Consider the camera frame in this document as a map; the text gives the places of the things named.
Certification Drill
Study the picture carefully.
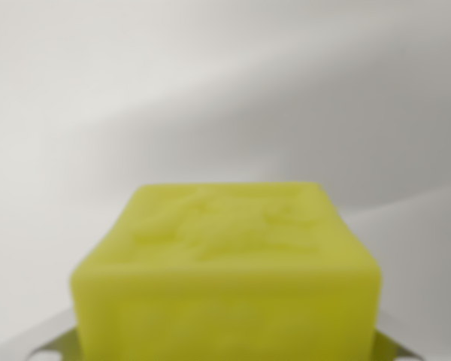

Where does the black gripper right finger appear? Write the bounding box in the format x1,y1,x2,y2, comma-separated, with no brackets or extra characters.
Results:
369,329,424,361

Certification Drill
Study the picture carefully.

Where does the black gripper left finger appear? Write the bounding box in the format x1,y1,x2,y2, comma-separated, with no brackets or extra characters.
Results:
28,326,89,361

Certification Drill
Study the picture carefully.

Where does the yellow cube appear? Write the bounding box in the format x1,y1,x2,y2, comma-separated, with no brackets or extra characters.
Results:
69,181,383,361

